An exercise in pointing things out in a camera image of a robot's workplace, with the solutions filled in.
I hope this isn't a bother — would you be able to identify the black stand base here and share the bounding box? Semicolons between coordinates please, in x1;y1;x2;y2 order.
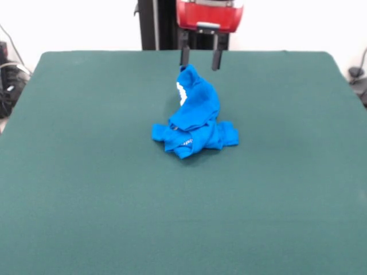
0;41;32;119
348;66;367;108

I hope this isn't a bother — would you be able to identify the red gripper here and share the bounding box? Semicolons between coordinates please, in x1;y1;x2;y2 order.
175;0;244;71

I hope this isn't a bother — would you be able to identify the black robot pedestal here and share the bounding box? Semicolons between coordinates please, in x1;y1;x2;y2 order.
133;0;237;52

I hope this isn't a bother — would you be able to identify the blue shirt with white print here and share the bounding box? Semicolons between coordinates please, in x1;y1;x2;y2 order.
151;64;240;160

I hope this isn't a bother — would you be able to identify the dark green table cloth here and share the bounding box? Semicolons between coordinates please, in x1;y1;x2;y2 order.
0;50;367;275

